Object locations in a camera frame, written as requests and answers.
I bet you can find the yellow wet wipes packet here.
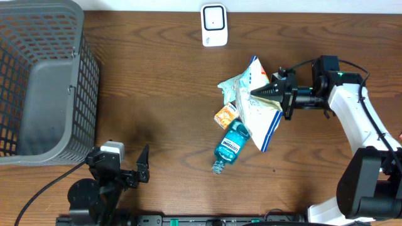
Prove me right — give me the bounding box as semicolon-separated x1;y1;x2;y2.
236;56;283;152

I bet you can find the light blue tissue pack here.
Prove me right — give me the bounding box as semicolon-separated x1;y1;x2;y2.
217;74;242;105

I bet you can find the small orange box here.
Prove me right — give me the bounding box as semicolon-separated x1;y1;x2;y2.
214;102;239;129

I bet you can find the blue Listerine mouthwash bottle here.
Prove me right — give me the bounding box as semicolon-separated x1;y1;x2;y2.
212;120;250;175

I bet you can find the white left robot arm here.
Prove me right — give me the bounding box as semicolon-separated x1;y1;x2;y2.
56;141;150;225

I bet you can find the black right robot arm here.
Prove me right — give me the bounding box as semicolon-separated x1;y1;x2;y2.
251;55;401;225

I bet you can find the white barcode scanner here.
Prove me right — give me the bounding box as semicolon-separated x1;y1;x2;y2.
200;4;228;47

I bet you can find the grey plastic mesh basket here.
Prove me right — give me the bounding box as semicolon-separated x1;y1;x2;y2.
1;1;100;166

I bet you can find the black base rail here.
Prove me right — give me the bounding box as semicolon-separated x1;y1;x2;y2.
55;214;372;226

